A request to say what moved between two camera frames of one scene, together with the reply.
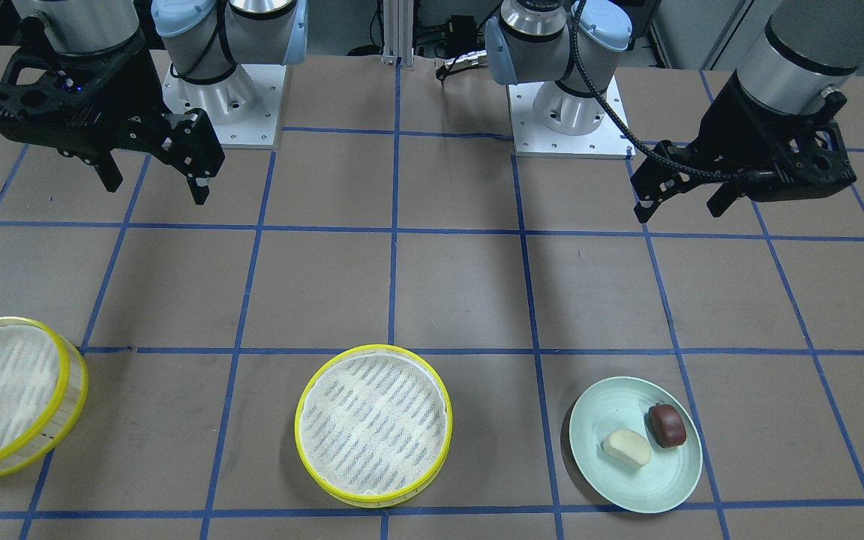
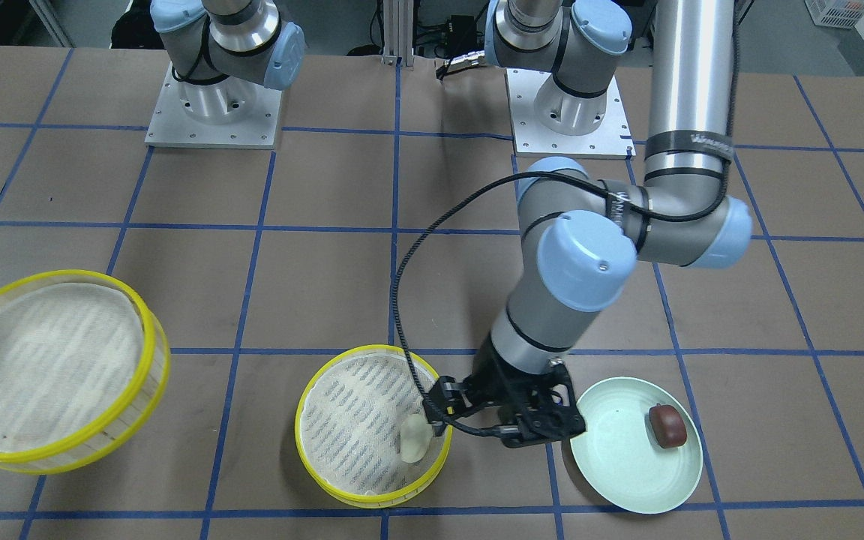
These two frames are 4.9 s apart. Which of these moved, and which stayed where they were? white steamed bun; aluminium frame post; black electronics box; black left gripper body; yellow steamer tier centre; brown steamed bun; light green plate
Moved: white steamed bun; black left gripper body
Stayed: aluminium frame post; light green plate; black electronics box; yellow steamer tier centre; brown steamed bun
